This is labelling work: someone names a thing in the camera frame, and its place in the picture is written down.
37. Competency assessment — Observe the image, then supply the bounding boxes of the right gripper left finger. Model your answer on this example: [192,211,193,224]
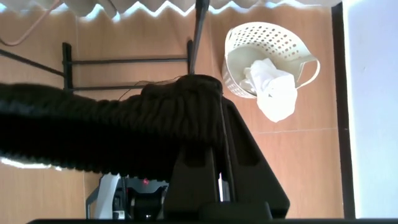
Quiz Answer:
[162,145,220,219]

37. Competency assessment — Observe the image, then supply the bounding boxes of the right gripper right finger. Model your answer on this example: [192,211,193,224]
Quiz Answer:
[221,96,291,219]

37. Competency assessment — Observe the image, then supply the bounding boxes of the black shorts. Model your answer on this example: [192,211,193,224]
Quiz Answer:
[0,73,225,182]

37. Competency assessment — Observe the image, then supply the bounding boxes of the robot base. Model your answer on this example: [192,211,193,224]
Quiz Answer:
[85,172,224,220]

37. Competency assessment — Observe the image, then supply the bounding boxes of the white laundry basket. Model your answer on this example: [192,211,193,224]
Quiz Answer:
[221,21,322,100]

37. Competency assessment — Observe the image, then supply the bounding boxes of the black clothes rack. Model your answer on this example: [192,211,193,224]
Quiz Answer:
[0,0,211,93]

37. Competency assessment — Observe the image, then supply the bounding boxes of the white garment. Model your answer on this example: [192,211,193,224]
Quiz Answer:
[239,57,299,124]

